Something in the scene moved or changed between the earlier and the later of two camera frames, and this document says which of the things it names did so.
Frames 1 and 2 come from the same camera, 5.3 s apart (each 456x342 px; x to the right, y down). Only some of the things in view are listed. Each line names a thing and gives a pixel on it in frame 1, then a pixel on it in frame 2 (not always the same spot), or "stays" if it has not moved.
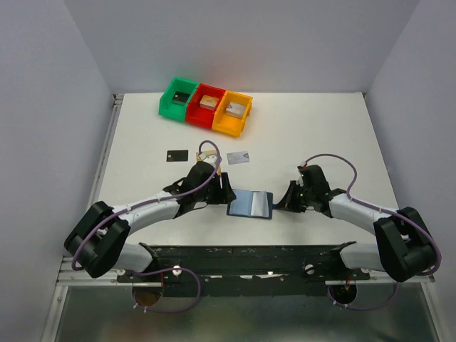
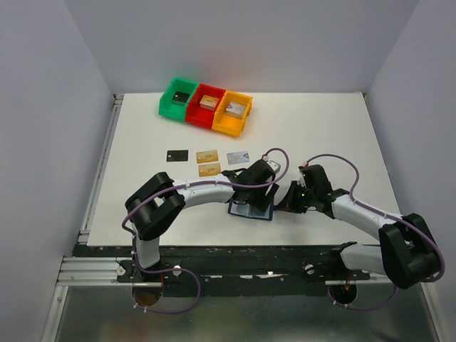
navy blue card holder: x=251 y=203 stays
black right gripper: x=294 y=197 stays
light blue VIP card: x=236 y=158 stays
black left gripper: x=221 y=190 → x=266 y=194
